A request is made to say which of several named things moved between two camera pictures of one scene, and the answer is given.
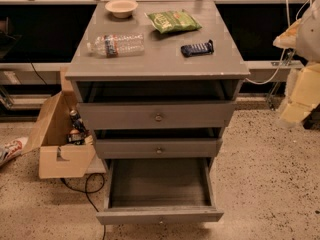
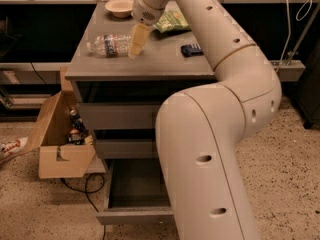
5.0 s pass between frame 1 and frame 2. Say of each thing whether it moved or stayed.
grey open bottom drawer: stayed
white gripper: moved
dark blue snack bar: stayed
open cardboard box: stayed
